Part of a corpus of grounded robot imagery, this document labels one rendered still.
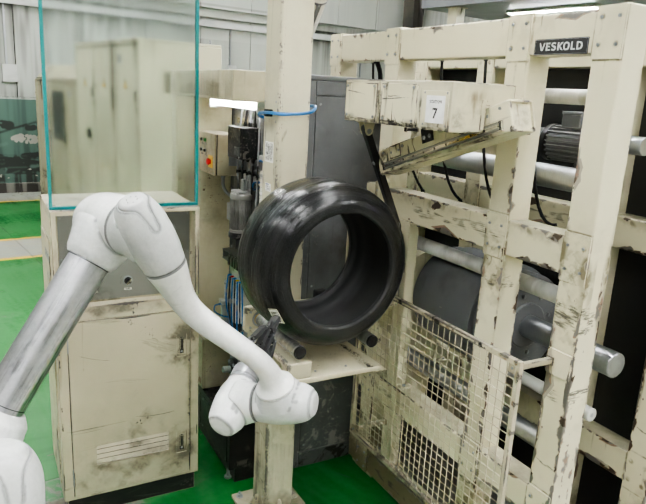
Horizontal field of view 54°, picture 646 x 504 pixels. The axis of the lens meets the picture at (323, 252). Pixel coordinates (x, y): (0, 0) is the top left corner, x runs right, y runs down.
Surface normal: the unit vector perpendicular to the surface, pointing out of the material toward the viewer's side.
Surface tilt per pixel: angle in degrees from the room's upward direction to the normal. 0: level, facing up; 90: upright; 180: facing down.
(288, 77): 90
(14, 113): 90
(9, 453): 6
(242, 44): 90
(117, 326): 90
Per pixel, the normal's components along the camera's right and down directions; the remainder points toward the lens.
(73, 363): 0.47, 0.24
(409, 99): -0.88, 0.07
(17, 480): 0.74, -0.22
